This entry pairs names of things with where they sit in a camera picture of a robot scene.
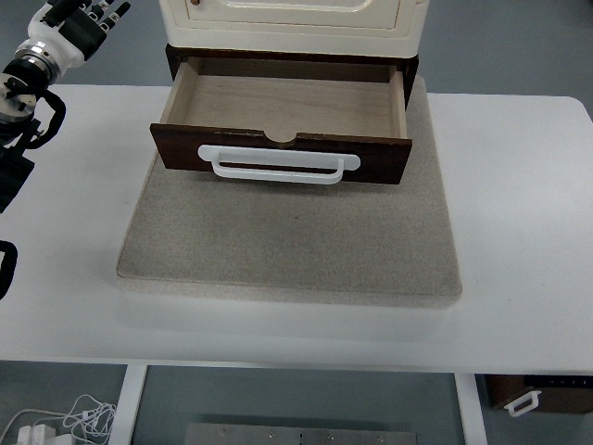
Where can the brown wooden drawer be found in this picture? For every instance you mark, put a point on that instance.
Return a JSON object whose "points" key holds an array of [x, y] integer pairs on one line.
{"points": [[287, 106]]}

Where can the brown wooden box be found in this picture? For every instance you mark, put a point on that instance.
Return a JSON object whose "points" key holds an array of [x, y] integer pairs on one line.
{"points": [[560, 398]]}

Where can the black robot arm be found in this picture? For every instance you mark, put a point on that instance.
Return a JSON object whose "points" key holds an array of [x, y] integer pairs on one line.
{"points": [[18, 99]]}

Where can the grey square mat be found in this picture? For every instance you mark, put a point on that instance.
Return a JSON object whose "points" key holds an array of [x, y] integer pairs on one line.
{"points": [[287, 241]]}

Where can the cream cabinet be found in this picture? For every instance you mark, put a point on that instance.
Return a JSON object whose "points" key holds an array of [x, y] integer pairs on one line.
{"points": [[296, 39]]}

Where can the white table leg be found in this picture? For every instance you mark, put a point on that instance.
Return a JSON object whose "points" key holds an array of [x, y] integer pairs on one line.
{"points": [[127, 408], [470, 412]]}

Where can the cream cabinet door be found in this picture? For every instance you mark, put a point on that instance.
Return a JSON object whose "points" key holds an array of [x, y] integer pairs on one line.
{"points": [[296, 16]]}

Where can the white power adapter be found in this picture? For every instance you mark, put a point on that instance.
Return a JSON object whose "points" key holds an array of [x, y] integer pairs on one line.
{"points": [[34, 435]]}

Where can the white and black hand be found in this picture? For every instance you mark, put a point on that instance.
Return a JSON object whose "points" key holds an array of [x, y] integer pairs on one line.
{"points": [[60, 41]]}

